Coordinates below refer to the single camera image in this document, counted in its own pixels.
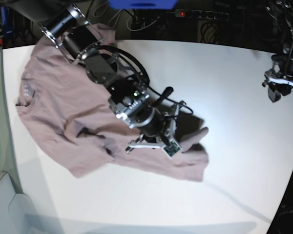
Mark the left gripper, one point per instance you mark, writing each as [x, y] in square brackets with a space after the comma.
[285, 64]

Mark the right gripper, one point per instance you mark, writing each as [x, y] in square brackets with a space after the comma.
[151, 123]

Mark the mauve pink t-shirt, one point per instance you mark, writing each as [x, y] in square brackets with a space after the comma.
[68, 117]

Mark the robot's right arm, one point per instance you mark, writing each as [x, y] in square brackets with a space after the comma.
[118, 71]

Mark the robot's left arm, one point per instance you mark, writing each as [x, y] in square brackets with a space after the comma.
[282, 11]

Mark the black power strip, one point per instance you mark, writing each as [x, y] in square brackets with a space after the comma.
[202, 15]

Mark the blue box overhead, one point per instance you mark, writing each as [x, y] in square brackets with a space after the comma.
[142, 4]

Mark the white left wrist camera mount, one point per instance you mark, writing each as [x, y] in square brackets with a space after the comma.
[277, 78]

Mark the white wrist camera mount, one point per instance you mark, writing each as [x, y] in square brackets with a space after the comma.
[277, 78]
[169, 130]

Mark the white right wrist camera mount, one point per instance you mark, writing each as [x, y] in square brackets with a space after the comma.
[169, 130]

